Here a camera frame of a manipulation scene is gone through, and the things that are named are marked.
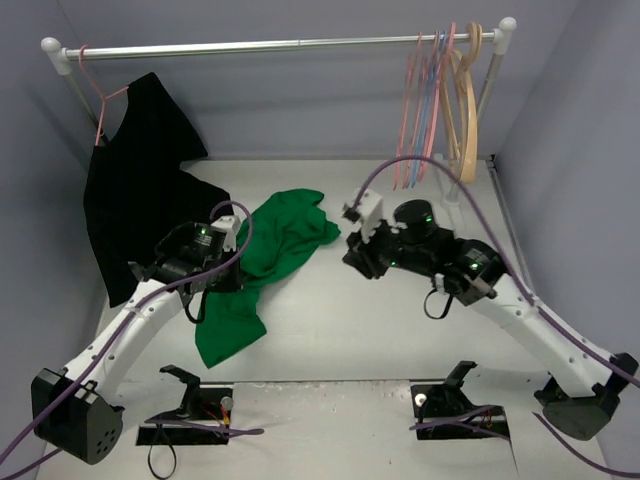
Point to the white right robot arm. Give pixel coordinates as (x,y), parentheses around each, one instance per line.
(583,391)

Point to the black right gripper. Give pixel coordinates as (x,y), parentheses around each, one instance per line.
(364,258)

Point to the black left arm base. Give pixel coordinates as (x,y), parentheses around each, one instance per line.
(209,404)

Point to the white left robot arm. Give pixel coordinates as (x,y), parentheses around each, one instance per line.
(84,407)

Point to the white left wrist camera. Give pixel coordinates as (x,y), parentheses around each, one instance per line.
(229,226)

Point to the black t shirt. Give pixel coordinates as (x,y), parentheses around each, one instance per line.
(136,191)

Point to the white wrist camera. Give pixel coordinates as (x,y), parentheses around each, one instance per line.
(229,226)
(365,208)

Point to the silver clothes rack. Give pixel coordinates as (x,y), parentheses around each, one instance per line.
(62,58)

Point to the blue hanger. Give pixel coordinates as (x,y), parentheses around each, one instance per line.
(414,102)

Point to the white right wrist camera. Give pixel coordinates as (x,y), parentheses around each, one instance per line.
(365,208)

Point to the green t shirt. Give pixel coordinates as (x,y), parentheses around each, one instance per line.
(287,229)

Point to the pink hanger right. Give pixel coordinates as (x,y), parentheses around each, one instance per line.
(431,75)

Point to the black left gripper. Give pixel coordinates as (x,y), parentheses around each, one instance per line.
(220,275)

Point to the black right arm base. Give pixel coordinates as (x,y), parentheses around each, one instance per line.
(443,412)

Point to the pink hanger leftmost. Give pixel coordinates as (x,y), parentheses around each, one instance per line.
(412,61)

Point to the wooden hanger front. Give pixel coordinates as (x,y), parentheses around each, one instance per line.
(465,142)

